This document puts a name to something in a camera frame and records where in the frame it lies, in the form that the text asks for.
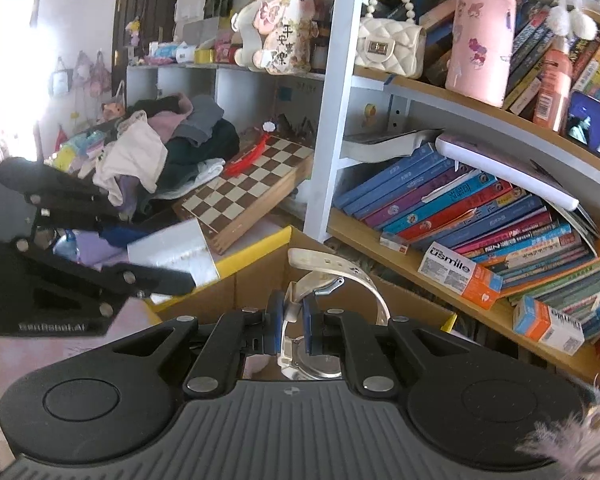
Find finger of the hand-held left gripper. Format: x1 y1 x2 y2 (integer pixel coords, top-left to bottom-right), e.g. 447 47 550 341
0 156 133 235
16 239 197 299

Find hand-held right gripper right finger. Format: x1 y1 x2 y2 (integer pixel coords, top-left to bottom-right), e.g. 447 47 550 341
302 297 496 396

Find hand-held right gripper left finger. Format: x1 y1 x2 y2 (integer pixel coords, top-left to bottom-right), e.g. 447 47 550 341
87 290 287 395

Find yellow cardboard box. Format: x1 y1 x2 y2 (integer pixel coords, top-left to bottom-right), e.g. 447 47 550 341
149 224 459 361

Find cream wrist watch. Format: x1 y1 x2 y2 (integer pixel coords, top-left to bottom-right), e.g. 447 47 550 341
277 247 392 381

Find pastel plastic toy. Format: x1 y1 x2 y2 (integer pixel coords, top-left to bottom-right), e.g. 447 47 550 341
54 128 107 174

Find pile of clothes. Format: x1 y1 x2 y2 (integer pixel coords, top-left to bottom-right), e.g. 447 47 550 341
52 92 241 266

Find small hanging bag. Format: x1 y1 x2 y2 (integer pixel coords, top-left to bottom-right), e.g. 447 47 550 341
91 49 113 95
72 50 94 92
49 57 74 96

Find small red white box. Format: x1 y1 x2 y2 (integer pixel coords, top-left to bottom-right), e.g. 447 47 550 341
379 232 411 255

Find wooden chessboard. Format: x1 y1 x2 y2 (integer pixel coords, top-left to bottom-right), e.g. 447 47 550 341
172 132 315 256

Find red tassel ornament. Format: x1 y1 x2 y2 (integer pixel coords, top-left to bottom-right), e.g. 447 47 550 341
223 120 280 179

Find orange white carton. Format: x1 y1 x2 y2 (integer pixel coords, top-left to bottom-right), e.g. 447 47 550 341
512 294 586 356
417 242 504 311

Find grey low shelf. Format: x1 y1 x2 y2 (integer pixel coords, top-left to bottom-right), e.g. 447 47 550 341
124 59 331 127

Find dark metal door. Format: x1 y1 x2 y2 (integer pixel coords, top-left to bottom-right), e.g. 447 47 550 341
112 0 181 67

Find grey white book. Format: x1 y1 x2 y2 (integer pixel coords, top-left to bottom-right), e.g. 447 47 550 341
342 128 444 162

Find row of blue and purple books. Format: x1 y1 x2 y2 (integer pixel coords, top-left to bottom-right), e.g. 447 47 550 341
332 142 600 346

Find white wooden bookshelf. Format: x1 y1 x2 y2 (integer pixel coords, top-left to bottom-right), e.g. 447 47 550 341
304 0 600 387

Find white light bar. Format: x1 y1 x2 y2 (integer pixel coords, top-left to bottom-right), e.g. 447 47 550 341
434 132 581 212

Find white floral cat figurine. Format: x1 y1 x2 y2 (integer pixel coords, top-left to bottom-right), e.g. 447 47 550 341
231 0 317 76

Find white quilted handbag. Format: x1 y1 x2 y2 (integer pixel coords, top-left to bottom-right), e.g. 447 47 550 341
353 0 428 80

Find pink printed tumbler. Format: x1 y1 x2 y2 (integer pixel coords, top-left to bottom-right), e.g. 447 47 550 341
444 0 519 109

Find orange pink bottle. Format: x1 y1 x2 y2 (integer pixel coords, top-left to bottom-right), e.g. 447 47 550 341
532 34 574 134

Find smartphone showing video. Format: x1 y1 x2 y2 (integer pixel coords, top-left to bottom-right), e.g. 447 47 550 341
564 89 600 171

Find row of colourful paperback books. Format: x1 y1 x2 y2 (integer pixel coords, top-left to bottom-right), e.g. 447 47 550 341
419 0 600 116

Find white pompoms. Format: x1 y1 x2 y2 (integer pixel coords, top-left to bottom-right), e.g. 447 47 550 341
544 0 599 41

